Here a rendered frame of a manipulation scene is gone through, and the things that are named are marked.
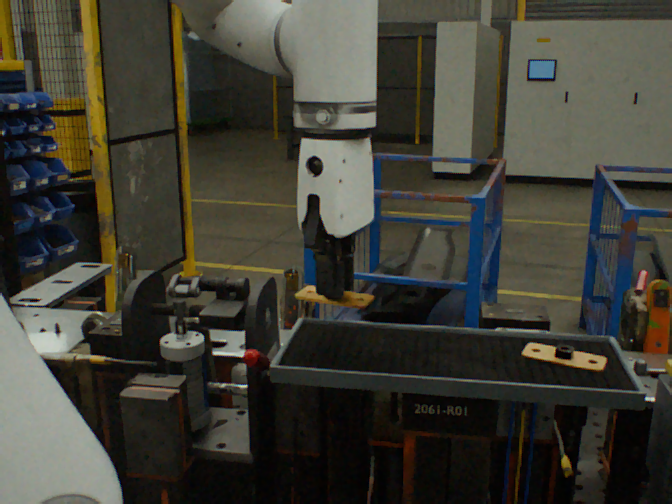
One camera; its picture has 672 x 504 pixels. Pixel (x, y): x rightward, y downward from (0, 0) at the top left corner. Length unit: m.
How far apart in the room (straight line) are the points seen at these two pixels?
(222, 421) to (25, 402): 0.53
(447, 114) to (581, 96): 1.65
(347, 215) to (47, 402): 0.33
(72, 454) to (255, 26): 0.44
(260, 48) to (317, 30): 0.09
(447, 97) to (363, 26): 8.13
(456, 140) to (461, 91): 0.63
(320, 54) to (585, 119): 8.17
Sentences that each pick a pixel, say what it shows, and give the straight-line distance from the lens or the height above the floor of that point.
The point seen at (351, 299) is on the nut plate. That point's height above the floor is 1.22.
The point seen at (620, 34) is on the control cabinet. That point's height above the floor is 1.84.
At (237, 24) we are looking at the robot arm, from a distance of 0.70.
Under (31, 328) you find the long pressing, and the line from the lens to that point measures 1.33.
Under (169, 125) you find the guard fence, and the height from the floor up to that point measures 1.09.
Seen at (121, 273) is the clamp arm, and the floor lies 1.07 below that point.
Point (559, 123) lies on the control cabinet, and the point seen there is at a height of 0.78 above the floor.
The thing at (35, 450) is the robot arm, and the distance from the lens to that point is 0.50.
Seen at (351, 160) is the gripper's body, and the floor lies 1.37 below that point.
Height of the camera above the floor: 1.46
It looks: 16 degrees down
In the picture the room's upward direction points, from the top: straight up
